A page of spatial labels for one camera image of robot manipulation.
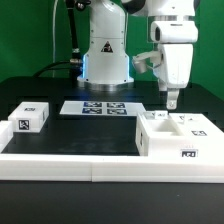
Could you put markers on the white front fence bar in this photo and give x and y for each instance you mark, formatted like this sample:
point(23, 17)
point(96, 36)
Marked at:
point(108, 169)

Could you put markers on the white cabinet top block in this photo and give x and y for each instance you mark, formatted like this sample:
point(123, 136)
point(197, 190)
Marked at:
point(29, 116)

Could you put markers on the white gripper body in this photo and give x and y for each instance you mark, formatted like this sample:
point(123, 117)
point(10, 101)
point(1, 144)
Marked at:
point(174, 39)

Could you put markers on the white cabinet door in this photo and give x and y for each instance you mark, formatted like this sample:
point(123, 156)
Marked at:
point(197, 128)
point(156, 114)

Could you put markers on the white left fence bar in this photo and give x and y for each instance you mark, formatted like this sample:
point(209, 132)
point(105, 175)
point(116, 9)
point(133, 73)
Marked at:
point(6, 133)

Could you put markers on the white marker sheet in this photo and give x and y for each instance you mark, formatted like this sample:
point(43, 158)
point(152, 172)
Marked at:
point(100, 108)

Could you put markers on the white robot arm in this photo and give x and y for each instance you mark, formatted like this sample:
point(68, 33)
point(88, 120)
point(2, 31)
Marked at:
point(118, 32)

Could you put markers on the white fence bar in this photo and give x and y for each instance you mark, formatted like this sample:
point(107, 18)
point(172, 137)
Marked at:
point(108, 169)
point(6, 133)

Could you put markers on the white cabinet body box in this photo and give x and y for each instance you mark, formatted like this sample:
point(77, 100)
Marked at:
point(159, 139)

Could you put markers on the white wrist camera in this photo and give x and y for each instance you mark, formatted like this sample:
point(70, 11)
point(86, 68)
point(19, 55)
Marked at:
point(146, 61)

